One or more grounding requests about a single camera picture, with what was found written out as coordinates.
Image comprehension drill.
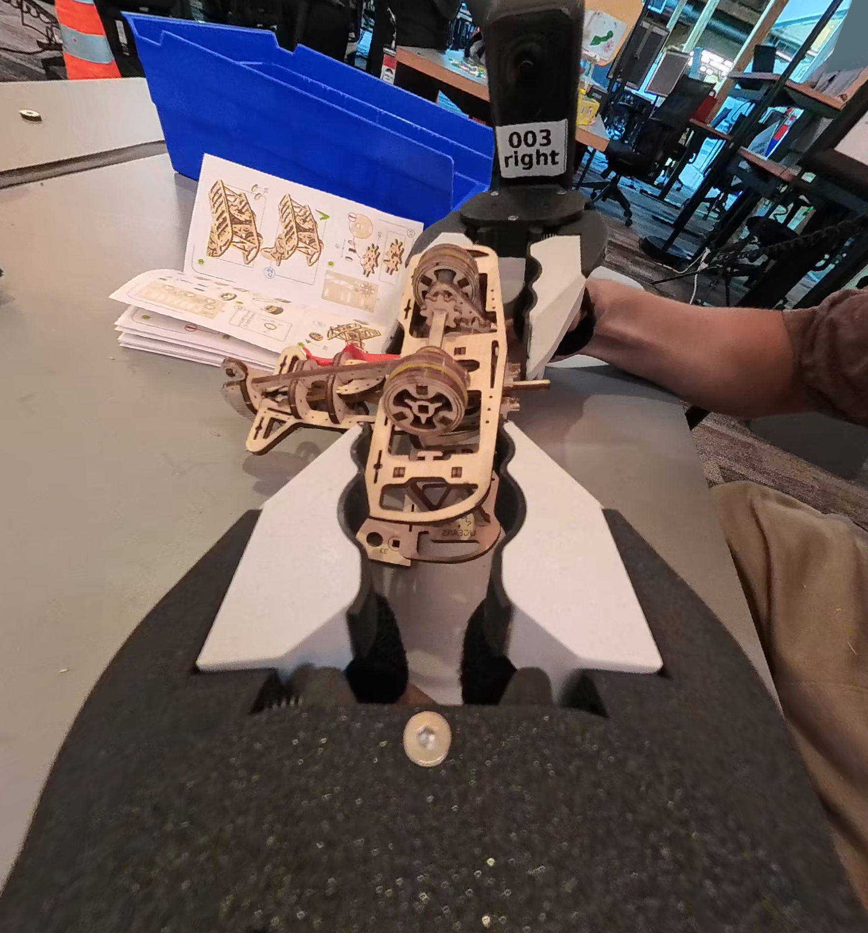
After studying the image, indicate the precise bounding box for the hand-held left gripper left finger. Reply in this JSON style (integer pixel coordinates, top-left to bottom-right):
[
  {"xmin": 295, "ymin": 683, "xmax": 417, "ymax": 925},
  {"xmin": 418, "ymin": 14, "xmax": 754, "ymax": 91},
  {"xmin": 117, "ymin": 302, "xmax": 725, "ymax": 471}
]
[{"xmin": 195, "ymin": 426, "xmax": 409, "ymax": 702}]

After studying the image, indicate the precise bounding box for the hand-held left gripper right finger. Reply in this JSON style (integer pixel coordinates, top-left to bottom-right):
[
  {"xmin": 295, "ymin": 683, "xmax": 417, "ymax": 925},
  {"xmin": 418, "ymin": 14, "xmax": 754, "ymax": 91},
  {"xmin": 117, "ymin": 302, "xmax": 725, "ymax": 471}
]
[{"xmin": 465, "ymin": 421, "xmax": 665, "ymax": 702}]

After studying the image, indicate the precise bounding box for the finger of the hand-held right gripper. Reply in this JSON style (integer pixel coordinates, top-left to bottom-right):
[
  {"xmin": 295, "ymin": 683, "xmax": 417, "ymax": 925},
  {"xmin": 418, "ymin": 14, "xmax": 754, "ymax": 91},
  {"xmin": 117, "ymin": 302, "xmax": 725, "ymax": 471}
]
[
  {"xmin": 410, "ymin": 227, "xmax": 482, "ymax": 274},
  {"xmin": 512, "ymin": 239, "xmax": 596, "ymax": 369}
]

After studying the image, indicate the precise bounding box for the wooden model airplane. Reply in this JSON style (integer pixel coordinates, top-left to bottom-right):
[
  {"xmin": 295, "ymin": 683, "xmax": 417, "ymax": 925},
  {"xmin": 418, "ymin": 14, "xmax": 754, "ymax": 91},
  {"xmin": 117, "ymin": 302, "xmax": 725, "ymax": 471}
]
[{"xmin": 222, "ymin": 244, "xmax": 553, "ymax": 571}]

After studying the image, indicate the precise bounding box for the person's right forearm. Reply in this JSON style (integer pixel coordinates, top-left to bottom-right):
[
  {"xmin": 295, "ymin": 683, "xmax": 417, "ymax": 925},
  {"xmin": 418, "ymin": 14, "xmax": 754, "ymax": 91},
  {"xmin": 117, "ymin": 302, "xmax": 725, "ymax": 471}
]
[{"xmin": 645, "ymin": 270, "xmax": 868, "ymax": 440}]

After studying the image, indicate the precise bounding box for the grey desk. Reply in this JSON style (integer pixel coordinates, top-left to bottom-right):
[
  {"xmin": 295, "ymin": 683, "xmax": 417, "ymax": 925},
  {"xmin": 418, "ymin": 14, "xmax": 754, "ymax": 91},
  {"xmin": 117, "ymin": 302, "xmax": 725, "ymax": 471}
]
[{"xmin": 0, "ymin": 76, "xmax": 781, "ymax": 933}]

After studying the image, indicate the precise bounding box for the person's right hand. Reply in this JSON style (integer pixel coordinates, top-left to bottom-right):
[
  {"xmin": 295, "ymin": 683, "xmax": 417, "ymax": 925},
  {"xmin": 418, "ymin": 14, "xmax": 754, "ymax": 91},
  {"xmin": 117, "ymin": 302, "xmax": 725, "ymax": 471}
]
[{"xmin": 583, "ymin": 279, "xmax": 649, "ymax": 363}]

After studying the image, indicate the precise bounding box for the wooden top table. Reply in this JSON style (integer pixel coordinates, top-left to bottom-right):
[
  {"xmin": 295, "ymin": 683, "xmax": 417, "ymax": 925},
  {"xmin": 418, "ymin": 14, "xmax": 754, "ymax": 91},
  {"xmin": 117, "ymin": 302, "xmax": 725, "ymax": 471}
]
[{"xmin": 393, "ymin": 45, "xmax": 613, "ymax": 154}]

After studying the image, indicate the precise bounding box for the black office chair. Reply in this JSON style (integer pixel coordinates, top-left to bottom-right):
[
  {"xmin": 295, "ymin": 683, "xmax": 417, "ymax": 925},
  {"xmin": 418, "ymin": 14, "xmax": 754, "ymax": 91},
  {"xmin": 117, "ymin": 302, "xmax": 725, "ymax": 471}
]
[{"xmin": 596, "ymin": 73, "xmax": 719, "ymax": 224}]

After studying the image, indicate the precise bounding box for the instruction booklet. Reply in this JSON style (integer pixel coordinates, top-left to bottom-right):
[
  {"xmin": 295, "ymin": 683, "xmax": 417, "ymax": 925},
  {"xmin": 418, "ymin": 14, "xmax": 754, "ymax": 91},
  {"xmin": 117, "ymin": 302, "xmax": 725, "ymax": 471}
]
[{"xmin": 109, "ymin": 153, "xmax": 427, "ymax": 370}]

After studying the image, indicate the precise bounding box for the blue plastic bin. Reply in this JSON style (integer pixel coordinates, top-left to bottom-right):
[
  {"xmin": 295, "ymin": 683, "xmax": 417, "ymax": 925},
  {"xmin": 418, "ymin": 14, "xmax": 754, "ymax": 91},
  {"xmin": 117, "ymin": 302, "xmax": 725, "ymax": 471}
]
[{"xmin": 124, "ymin": 13, "xmax": 496, "ymax": 220}]

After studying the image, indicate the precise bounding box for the person's leg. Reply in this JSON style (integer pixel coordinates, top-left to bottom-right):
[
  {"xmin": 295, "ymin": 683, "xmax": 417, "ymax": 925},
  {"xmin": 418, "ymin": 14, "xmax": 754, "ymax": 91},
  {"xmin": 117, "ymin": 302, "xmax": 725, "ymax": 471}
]
[{"xmin": 711, "ymin": 481, "xmax": 868, "ymax": 933}]

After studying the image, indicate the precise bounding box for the orange striped traffic cone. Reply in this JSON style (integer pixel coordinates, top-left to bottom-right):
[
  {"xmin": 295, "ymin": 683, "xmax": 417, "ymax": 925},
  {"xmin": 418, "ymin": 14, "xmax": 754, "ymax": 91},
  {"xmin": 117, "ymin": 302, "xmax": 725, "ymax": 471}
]
[{"xmin": 55, "ymin": 0, "xmax": 123, "ymax": 80}]

